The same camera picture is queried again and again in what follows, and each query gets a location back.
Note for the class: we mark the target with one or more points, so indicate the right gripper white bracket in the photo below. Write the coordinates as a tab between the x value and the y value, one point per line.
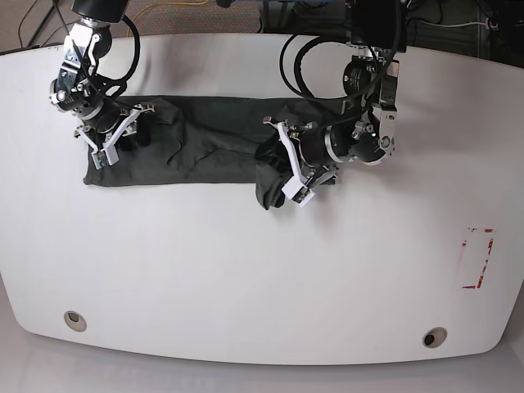
113	126

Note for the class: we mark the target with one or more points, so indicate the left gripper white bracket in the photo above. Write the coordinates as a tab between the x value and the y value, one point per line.
302	178

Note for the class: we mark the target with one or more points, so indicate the dark grey t-shirt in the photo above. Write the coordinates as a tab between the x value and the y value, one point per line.
212	140

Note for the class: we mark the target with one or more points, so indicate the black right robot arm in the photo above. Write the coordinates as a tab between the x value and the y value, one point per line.
91	97

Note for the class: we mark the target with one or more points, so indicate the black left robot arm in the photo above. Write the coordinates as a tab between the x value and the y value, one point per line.
360	125

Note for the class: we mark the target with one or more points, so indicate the red tape marking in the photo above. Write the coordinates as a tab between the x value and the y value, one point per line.
474	257

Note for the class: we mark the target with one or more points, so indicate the left table grommet hole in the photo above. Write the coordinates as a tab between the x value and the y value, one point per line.
75	321

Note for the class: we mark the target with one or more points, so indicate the table grommet hole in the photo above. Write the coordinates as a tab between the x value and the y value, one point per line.
435	337
75	321

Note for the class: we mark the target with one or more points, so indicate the right table grommet hole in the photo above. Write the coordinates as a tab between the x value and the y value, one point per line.
435	337

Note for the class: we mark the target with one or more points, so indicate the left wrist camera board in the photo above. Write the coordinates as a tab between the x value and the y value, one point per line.
303	198

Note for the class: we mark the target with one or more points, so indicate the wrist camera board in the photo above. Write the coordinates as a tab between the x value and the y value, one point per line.
303	198
99	159

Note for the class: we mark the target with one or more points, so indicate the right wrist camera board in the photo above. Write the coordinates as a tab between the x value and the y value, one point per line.
99	159

